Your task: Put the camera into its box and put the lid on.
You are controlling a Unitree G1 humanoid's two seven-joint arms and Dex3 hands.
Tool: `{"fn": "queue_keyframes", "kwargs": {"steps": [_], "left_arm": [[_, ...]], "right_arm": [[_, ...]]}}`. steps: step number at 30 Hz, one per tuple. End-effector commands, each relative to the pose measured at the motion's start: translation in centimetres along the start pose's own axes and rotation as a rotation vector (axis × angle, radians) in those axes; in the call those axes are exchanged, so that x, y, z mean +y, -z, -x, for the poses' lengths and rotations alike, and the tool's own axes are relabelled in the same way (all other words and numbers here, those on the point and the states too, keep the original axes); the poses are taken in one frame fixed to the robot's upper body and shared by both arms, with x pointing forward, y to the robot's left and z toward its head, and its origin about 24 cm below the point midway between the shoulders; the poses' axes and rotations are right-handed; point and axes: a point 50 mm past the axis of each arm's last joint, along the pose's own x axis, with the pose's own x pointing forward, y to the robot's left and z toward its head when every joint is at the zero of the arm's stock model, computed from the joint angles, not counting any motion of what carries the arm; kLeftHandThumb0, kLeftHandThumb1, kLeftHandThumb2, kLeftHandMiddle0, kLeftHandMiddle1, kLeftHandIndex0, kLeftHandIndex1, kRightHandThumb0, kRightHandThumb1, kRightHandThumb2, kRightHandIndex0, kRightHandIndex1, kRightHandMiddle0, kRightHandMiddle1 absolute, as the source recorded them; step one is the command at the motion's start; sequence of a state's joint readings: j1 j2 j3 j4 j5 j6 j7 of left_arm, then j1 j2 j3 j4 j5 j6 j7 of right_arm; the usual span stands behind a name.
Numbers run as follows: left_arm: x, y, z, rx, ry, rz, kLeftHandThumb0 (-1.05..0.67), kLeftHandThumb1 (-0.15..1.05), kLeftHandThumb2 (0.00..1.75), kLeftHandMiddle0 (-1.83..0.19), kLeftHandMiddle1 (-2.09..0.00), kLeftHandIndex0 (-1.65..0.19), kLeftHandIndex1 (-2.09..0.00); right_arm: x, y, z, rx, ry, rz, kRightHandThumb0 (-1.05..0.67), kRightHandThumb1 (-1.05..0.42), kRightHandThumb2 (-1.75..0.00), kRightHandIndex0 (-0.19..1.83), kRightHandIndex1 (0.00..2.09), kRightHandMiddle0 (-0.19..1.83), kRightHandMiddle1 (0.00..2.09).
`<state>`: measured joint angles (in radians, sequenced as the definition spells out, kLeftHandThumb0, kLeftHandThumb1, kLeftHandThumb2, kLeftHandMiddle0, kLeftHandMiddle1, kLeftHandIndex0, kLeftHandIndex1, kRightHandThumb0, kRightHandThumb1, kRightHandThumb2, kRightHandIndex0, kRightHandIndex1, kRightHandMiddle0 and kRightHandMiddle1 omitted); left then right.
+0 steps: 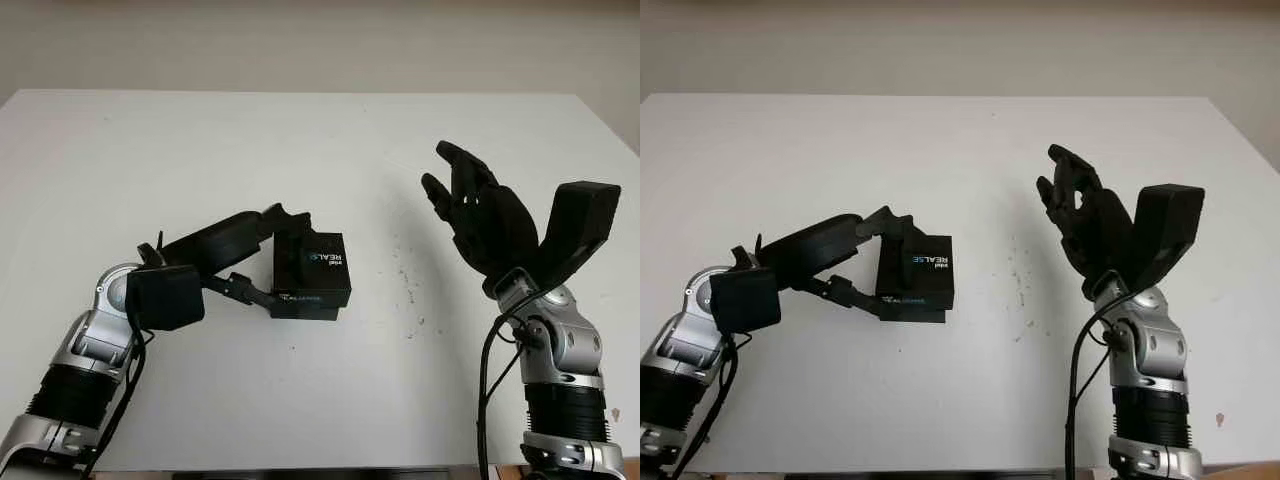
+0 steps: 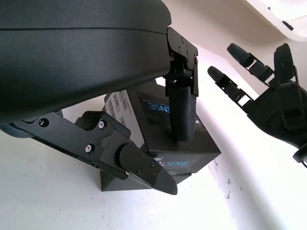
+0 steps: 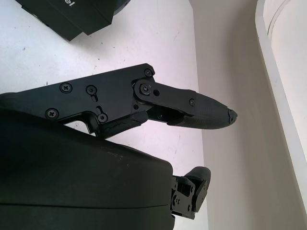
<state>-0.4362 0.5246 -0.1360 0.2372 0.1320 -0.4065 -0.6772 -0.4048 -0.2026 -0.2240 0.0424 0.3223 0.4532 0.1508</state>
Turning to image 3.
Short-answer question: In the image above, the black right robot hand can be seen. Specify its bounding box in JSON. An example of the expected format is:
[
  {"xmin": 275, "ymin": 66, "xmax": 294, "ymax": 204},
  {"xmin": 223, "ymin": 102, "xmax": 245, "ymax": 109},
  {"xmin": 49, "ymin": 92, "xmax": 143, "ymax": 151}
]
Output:
[{"xmin": 0, "ymin": 63, "xmax": 238, "ymax": 230}]

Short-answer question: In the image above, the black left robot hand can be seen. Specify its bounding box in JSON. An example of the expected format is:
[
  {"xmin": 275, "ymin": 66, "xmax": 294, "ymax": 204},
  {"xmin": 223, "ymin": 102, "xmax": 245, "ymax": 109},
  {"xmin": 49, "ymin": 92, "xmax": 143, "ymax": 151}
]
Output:
[{"xmin": 110, "ymin": 0, "xmax": 132, "ymax": 17}]

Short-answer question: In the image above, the black RealSense box lid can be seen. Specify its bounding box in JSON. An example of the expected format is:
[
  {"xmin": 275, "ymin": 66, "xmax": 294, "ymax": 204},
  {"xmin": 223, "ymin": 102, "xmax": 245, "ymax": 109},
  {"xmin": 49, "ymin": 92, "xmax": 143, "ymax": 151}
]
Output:
[{"xmin": 15, "ymin": 0, "xmax": 114, "ymax": 43}]

